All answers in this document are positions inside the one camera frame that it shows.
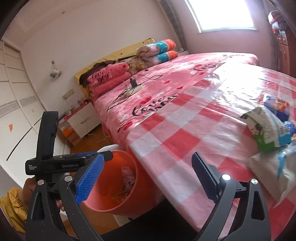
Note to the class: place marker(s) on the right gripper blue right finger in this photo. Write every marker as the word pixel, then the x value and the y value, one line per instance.
pixel 206 176

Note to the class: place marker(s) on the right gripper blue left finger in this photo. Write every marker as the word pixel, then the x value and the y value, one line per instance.
pixel 88 179

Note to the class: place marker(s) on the silver grey foil bag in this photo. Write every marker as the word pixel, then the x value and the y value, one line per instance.
pixel 275 170

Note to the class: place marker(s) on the white green blue snack bag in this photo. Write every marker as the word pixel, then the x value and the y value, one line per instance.
pixel 267 129

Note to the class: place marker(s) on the purple Vinda tissue pack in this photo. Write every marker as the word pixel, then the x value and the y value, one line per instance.
pixel 277 106

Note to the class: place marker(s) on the blue Vinda tissue pack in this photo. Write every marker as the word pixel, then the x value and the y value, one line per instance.
pixel 291 128

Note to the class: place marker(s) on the yellow sleeve forearm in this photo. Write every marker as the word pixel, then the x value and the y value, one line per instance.
pixel 14 210

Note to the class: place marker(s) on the orange plastic trash bin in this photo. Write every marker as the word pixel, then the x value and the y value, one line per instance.
pixel 107 194

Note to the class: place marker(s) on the person's left hand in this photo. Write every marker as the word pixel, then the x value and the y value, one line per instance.
pixel 27 192

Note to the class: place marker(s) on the orange box on floor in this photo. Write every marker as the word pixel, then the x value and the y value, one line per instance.
pixel 68 131

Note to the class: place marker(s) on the brown paper packets in bin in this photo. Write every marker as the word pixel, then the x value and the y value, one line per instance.
pixel 129 181

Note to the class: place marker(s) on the red white checkered plastic cloth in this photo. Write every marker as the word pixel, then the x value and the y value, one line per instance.
pixel 205 118

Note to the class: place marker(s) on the white bedside cabinet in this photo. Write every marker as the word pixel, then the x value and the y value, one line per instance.
pixel 84 119

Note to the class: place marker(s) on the white wardrobe doors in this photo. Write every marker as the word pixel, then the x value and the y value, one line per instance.
pixel 21 114

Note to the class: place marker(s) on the bed with pink blanket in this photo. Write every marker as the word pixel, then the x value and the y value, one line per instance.
pixel 160 85

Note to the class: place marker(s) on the pink lower pillow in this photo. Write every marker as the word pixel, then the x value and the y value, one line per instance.
pixel 101 89

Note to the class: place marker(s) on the white power strip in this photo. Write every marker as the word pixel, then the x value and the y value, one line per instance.
pixel 130 91

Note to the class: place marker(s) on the black charger plug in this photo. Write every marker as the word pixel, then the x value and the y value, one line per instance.
pixel 133 82

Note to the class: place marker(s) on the pink love you pillow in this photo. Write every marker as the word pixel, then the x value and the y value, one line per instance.
pixel 110 72

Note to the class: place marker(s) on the floral yellow pillow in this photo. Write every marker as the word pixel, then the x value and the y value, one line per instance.
pixel 136 64

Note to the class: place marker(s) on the folded orange blue quilt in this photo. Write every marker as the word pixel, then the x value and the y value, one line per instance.
pixel 158 52

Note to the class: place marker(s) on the yellow headboard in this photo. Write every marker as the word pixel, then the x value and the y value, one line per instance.
pixel 122 53

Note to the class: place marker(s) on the brown wooden drawer cabinet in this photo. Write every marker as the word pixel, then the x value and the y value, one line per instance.
pixel 286 44

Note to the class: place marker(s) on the bright window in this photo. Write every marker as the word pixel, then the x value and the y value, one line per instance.
pixel 221 15

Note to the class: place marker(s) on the folded blankets on cabinet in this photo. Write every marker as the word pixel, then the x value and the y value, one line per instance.
pixel 277 22

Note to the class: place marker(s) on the grey plaid curtain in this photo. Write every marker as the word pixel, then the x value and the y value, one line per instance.
pixel 173 18

